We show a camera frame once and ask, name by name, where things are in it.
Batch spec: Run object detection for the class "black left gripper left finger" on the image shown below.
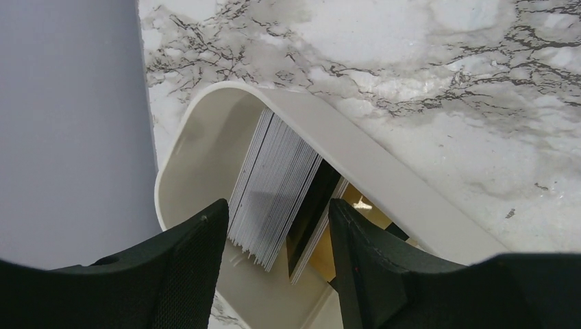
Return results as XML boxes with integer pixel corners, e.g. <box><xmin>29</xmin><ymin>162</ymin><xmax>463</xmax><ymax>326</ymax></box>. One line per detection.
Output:
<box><xmin>1</xmin><ymin>199</ymin><xmax>229</xmax><ymax>328</ymax></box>

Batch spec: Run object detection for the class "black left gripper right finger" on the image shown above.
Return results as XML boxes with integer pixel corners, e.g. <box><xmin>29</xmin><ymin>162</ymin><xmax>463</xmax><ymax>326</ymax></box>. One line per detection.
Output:
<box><xmin>329</xmin><ymin>199</ymin><xmax>580</xmax><ymax>328</ymax></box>

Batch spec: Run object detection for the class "stack of credit cards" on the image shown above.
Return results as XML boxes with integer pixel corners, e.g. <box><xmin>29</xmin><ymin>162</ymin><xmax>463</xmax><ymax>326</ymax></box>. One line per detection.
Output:
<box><xmin>227</xmin><ymin>108</ymin><xmax>349</xmax><ymax>284</ymax></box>

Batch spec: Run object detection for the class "white oval plastic tray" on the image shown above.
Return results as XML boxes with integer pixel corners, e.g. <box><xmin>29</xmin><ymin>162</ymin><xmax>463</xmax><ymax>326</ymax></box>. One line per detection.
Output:
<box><xmin>154</xmin><ymin>82</ymin><xmax>506</xmax><ymax>328</ymax></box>

